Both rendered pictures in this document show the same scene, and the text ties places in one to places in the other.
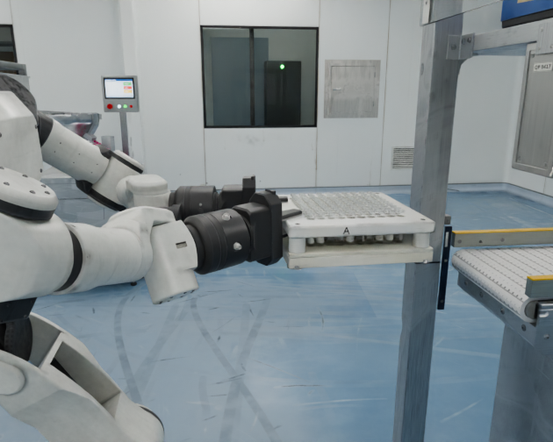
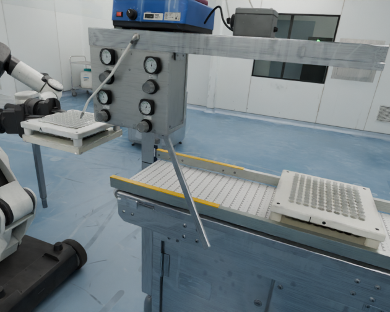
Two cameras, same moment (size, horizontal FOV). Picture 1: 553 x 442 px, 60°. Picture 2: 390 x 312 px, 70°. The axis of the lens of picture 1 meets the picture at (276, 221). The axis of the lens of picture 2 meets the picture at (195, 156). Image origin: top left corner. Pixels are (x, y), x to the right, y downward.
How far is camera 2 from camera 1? 1.01 m
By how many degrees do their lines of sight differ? 27
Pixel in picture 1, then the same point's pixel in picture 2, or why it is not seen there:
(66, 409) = not seen: outside the picture
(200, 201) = (30, 105)
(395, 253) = (62, 145)
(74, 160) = (26, 80)
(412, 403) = (145, 236)
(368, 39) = (378, 25)
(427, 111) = not seen: hidden behind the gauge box
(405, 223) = (64, 131)
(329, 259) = (36, 140)
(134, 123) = (213, 69)
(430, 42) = not seen: hidden behind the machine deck
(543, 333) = (121, 208)
